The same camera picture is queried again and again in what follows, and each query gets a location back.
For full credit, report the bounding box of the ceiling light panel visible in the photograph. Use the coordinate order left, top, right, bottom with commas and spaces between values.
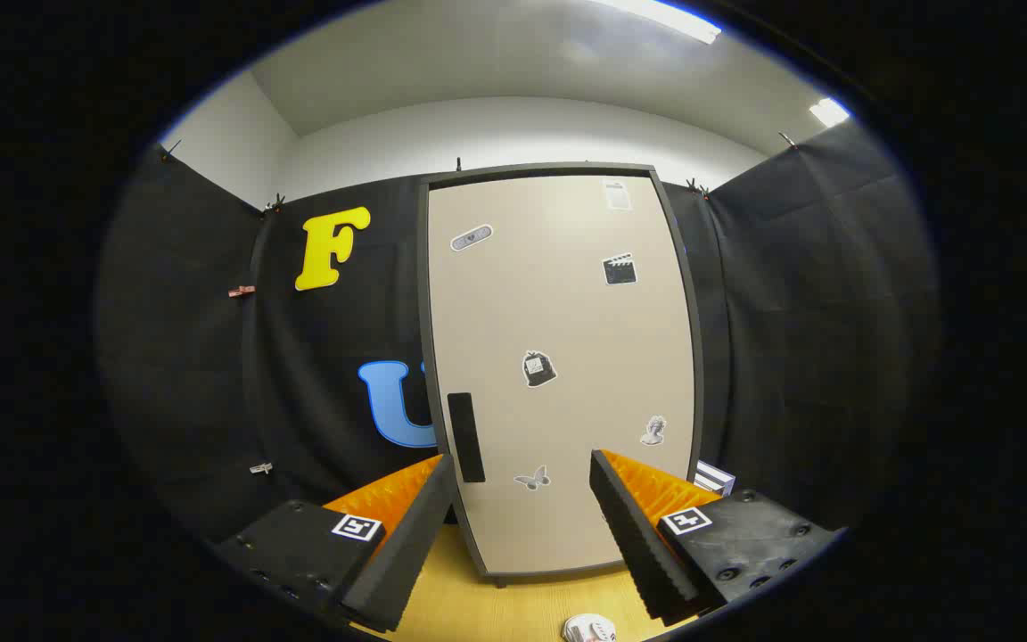
809, 97, 852, 128
594, 0, 722, 45

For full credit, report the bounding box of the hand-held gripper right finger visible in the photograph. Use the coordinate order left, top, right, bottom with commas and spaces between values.
589, 449, 844, 625

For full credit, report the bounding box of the dark grey shoe cabinet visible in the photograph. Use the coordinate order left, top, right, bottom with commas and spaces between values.
417, 162, 707, 588

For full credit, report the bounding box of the white canvas shoe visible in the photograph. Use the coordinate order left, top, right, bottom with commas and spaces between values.
563, 613, 618, 642

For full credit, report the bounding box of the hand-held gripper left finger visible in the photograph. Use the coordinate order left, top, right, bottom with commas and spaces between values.
215, 453, 459, 634

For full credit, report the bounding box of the black backdrop cloth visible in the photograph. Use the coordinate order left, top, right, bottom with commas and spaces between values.
94, 120, 939, 547

